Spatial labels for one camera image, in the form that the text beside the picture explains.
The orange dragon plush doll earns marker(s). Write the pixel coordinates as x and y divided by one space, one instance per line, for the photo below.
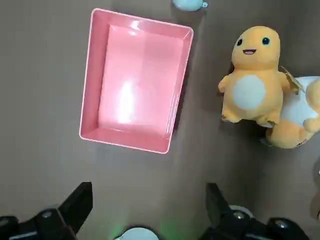
252 75

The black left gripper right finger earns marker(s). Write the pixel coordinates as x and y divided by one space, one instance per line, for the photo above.
225 225

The pink plastic box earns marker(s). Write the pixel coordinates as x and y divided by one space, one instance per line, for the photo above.
140 82

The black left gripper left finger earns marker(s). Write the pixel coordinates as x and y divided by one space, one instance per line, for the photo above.
50 225

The small grey round plush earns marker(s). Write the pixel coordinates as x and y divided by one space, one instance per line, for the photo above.
187 4

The orange plush doll white belly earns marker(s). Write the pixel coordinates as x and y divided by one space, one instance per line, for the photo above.
287 135

